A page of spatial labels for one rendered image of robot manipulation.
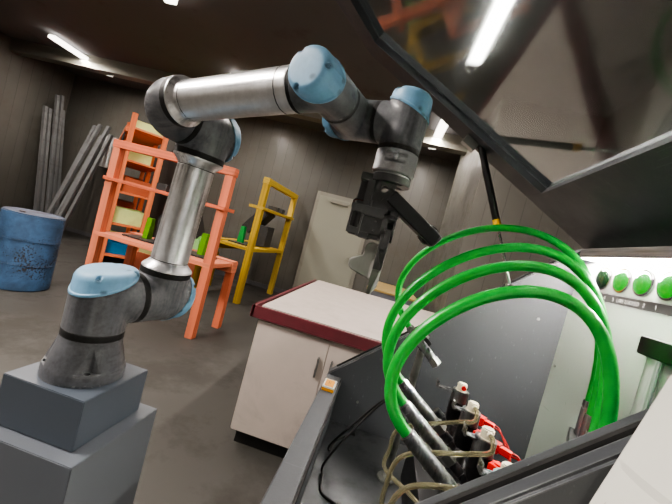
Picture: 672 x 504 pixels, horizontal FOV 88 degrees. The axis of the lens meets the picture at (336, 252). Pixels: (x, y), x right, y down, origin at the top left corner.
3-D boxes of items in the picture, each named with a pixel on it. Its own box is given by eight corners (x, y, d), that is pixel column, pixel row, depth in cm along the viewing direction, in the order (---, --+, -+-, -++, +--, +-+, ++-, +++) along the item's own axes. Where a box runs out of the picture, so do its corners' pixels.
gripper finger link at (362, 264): (342, 286, 64) (355, 238, 63) (374, 295, 63) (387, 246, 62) (340, 288, 60) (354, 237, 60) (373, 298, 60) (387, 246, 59)
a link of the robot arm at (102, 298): (46, 320, 71) (62, 256, 71) (112, 315, 83) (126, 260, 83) (78, 341, 66) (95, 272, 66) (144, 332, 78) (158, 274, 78)
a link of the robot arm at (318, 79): (119, 65, 70) (337, 22, 48) (166, 92, 80) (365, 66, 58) (110, 121, 69) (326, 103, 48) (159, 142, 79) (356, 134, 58)
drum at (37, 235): (14, 295, 334) (32, 215, 332) (-33, 280, 340) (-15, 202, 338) (62, 289, 386) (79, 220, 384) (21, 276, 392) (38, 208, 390)
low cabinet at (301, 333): (628, 593, 172) (677, 432, 169) (215, 444, 200) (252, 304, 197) (499, 415, 359) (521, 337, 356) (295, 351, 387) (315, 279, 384)
